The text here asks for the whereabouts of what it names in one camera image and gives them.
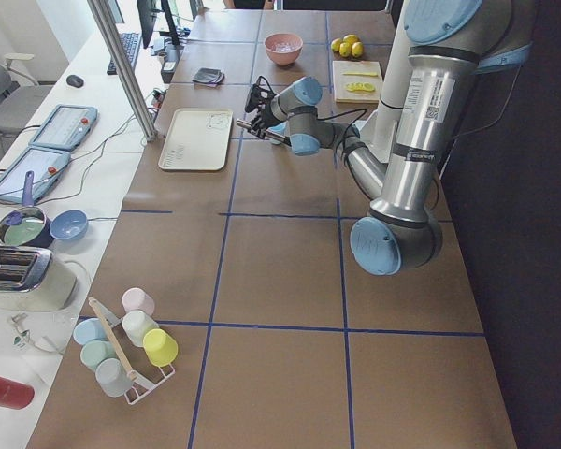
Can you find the light blue cup on rack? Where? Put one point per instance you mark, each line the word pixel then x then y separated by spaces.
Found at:
pixel 89 330

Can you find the pink bowl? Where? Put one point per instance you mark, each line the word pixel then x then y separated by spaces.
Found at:
pixel 283 59

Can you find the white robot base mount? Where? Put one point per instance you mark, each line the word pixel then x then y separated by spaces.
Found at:
pixel 379 130

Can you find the green cup on rack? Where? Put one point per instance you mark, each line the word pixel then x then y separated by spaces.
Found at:
pixel 94 352

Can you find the white cup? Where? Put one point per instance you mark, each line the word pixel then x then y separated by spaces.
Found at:
pixel 137 324

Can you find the pile of ice cubes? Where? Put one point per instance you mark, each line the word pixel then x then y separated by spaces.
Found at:
pixel 282 47

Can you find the black keyboard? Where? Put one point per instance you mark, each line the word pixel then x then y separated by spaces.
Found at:
pixel 131 43

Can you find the teach pendant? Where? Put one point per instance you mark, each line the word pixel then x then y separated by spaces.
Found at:
pixel 65 128
pixel 39 168

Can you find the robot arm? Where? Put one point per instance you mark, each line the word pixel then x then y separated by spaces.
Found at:
pixel 438 49

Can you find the yellow plastic knife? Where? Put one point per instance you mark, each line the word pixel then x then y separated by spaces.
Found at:
pixel 361 74

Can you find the computer mouse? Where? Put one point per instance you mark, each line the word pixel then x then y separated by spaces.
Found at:
pixel 74 81

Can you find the yellow lemon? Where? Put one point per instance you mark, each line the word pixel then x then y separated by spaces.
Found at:
pixel 351 39
pixel 357 50
pixel 345 50
pixel 335 44

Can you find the grey blue cup on rack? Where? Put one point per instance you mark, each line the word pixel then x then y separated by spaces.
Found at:
pixel 112 378

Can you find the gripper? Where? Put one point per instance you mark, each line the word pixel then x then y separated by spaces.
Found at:
pixel 264 119

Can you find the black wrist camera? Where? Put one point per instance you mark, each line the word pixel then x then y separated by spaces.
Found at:
pixel 259 96

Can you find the red bottle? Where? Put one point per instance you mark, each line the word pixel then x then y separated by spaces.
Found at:
pixel 15 395

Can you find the pink cup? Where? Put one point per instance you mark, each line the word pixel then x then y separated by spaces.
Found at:
pixel 136 298

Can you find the folded grey cloth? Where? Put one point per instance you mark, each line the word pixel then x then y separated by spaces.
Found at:
pixel 209 77

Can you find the white cup rack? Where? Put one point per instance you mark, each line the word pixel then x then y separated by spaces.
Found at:
pixel 142 385

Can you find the wooden cutting board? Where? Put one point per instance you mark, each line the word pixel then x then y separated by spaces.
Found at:
pixel 357 81

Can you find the lemon slices row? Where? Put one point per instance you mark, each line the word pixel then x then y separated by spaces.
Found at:
pixel 360 87

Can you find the aluminium frame post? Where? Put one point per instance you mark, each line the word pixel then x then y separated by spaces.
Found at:
pixel 107 27

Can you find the yellow cup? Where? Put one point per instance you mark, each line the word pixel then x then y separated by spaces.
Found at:
pixel 160 348

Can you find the blue saucepan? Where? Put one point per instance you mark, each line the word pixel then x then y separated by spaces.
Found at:
pixel 28 225

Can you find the blue bowl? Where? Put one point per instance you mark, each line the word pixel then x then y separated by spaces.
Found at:
pixel 69 225

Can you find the cream toaster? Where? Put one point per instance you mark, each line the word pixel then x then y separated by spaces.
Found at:
pixel 33 279

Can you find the cream bear tray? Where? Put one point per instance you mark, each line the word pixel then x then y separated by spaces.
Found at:
pixel 197 140

